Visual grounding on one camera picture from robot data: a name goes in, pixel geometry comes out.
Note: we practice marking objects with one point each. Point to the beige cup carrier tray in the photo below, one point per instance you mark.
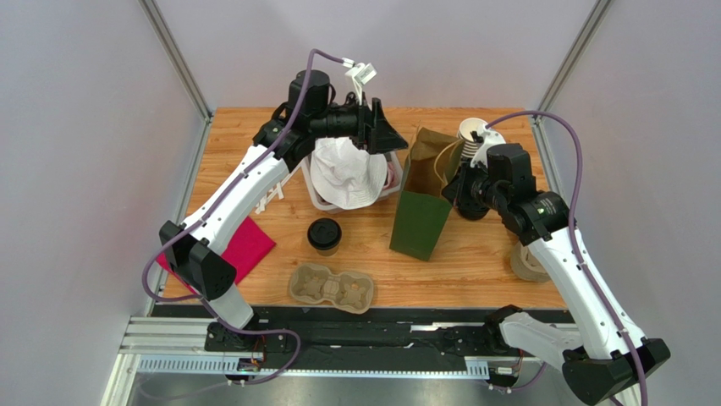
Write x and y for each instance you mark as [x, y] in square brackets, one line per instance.
[525, 266]

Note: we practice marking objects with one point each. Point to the pink cloth in basket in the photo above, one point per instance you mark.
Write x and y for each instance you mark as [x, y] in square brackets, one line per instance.
[391, 177]

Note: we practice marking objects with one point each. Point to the stack of black lids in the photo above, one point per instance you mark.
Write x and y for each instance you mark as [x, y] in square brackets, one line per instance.
[472, 214]

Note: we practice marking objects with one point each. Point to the black cup lid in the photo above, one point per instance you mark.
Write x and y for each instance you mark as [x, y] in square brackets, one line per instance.
[324, 231]

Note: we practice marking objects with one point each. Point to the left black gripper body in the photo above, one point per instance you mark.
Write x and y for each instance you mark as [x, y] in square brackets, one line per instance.
[349, 123]

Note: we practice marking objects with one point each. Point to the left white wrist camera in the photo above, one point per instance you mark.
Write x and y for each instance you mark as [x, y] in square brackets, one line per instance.
[359, 75]

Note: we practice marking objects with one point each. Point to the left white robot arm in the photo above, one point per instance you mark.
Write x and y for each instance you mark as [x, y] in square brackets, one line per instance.
[277, 149]

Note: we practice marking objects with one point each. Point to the brown paper coffee cup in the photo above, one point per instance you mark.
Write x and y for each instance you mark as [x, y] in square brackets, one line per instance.
[326, 250]

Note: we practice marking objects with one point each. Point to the stack of paper cups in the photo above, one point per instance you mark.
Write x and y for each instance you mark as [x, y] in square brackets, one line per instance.
[468, 133]

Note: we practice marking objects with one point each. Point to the white bucket hat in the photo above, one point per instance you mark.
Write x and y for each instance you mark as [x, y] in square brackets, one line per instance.
[343, 152]

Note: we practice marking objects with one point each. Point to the red cloth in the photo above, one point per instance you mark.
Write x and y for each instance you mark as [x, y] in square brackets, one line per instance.
[248, 247]

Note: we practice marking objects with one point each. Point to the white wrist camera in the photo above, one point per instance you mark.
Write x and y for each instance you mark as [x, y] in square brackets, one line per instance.
[489, 138]
[359, 75]

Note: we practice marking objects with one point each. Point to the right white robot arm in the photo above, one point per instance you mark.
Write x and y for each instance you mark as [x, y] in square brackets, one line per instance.
[609, 353]

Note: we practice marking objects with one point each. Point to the bundle of white straws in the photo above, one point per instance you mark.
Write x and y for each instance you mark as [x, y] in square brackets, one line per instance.
[276, 192]

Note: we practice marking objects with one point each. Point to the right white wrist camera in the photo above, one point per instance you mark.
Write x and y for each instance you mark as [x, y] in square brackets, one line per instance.
[489, 138]

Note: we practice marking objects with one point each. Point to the white plastic basket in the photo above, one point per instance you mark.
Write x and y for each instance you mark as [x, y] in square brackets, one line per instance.
[333, 190]

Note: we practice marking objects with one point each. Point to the single beige cup carrier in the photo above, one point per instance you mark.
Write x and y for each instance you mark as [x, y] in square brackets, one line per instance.
[313, 284]

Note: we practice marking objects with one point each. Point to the green paper bag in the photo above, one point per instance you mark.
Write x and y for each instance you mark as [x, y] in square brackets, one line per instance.
[421, 211]

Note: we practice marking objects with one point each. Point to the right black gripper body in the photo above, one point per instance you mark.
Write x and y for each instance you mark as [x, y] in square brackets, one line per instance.
[459, 192]

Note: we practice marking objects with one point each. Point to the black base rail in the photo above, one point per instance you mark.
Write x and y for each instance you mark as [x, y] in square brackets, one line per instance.
[380, 342]

